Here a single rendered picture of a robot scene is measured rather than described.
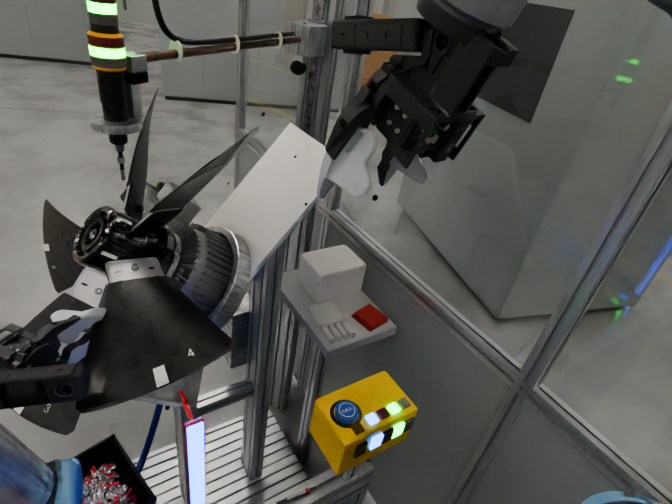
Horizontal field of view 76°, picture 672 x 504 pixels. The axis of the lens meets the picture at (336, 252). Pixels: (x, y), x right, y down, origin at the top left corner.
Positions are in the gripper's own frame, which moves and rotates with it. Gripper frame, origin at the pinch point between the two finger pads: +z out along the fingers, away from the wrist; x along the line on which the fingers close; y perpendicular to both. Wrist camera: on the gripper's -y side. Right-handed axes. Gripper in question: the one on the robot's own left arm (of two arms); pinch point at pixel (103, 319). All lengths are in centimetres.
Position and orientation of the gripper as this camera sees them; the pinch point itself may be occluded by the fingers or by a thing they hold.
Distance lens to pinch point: 78.2
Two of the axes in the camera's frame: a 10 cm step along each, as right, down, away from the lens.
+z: 3.5, -4.6, 8.2
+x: -0.5, 8.6, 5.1
